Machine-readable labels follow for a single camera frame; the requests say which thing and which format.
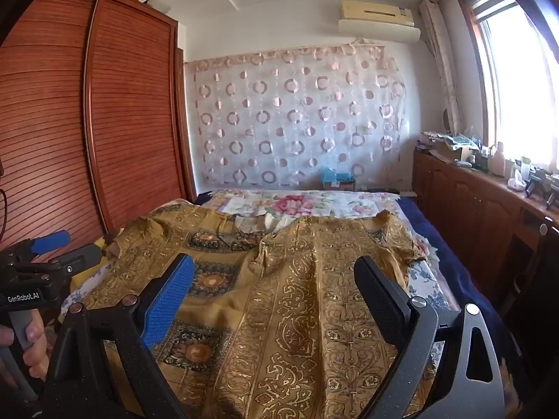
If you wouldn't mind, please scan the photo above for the golden patterned shirt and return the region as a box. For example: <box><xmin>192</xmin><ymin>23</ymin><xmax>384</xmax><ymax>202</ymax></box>
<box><xmin>65</xmin><ymin>203</ymin><xmax>437</xmax><ymax>419</ymax></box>

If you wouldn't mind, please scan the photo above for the wooden slatted wardrobe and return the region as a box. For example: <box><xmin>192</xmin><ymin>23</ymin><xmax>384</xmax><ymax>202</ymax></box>
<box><xmin>0</xmin><ymin>0</ymin><xmax>197</xmax><ymax>267</ymax></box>

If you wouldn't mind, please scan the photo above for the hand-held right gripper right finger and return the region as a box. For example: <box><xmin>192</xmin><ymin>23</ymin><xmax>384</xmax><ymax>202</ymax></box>
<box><xmin>354</xmin><ymin>255</ymin><xmax>507</xmax><ymax>419</ymax></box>

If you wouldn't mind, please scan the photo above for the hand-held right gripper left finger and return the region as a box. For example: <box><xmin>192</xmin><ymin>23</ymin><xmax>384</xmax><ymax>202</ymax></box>
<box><xmin>43</xmin><ymin>253</ymin><xmax>195</xmax><ymax>419</ymax></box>

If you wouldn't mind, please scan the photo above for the sheer circle-patterned curtain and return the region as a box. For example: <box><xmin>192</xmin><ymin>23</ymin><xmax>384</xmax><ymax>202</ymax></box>
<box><xmin>183</xmin><ymin>44</ymin><xmax>409</xmax><ymax>190</ymax></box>

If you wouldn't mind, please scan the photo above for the window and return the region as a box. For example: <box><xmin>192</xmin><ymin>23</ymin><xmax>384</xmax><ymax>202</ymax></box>
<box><xmin>456</xmin><ymin>0</ymin><xmax>559</xmax><ymax>171</ymax></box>

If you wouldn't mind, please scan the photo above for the pile of assorted small items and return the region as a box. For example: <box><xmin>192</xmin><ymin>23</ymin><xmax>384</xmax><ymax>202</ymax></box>
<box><xmin>417</xmin><ymin>128</ymin><xmax>559</xmax><ymax>210</ymax></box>

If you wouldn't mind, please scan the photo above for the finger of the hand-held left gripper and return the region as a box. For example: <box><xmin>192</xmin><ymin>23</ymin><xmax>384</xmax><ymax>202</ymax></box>
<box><xmin>0</xmin><ymin>230</ymin><xmax>72</xmax><ymax>267</ymax></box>
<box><xmin>26</xmin><ymin>244</ymin><xmax>103</xmax><ymax>282</ymax></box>

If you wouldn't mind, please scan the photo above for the navy blue blanket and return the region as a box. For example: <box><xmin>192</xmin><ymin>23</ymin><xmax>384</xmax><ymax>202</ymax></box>
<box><xmin>395</xmin><ymin>194</ymin><xmax>520</xmax><ymax>385</ymax></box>

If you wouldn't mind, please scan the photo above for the cream wall air conditioner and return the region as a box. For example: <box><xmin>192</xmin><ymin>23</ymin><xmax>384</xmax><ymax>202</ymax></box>
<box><xmin>337</xmin><ymin>0</ymin><xmax>422</xmax><ymax>44</ymax></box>

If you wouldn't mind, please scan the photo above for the beige window curtain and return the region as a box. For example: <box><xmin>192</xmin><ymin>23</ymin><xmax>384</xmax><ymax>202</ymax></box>
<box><xmin>419</xmin><ymin>0</ymin><xmax>464</xmax><ymax>134</ymax></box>

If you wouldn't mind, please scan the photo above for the person's left hand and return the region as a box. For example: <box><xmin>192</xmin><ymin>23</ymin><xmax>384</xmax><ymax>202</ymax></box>
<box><xmin>0</xmin><ymin>312</ymin><xmax>52</xmax><ymax>376</ymax></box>

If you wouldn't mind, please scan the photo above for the teal box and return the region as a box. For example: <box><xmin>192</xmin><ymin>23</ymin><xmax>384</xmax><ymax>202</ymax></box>
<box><xmin>320</xmin><ymin>167</ymin><xmax>356</xmax><ymax>192</ymax></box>

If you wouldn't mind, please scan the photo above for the yellow plush pillow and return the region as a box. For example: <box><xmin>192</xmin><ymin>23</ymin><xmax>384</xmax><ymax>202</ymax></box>
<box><xmin>70</xmin><ymin>236</ymin><xmax>115</xmax><ymax>291</ymax></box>

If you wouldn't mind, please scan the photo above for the white blue-flowered bed sheet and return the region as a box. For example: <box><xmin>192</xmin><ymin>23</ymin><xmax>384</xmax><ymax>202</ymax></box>
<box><xmin>59</xmin><ymin>231</ymin><xmax>455</xmax><ymax>317</ymax></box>

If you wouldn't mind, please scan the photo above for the wooden sideboard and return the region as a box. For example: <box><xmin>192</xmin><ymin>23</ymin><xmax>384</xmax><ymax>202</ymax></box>
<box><xmin>413</xmin><ymin>148</ymin><xmax>559</xmax><ymax>328</ymax></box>

